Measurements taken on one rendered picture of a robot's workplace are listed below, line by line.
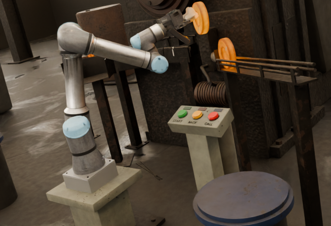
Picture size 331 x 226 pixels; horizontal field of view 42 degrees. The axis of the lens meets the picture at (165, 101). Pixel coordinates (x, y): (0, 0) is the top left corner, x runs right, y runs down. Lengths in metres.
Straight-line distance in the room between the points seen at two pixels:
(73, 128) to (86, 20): 3.56
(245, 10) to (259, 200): 1.25
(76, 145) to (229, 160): 0.66
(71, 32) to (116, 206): 0.81
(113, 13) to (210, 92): 3.23
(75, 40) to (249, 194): 0.94
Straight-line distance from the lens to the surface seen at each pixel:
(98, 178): 1.97
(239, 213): 1.34
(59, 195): 2.04
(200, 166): 1.73
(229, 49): 2.10
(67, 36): 1.86
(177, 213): 2.23
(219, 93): 2.27
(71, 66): 1.99
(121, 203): 2.08
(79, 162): 1.97
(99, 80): 2.69
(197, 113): 1.66
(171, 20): 2.05
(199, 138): 1.66
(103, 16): 5.33
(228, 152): 1.84
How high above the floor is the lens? 1.15
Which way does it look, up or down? 16 degrees down
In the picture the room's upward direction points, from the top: 12 degrees counter-clockwise
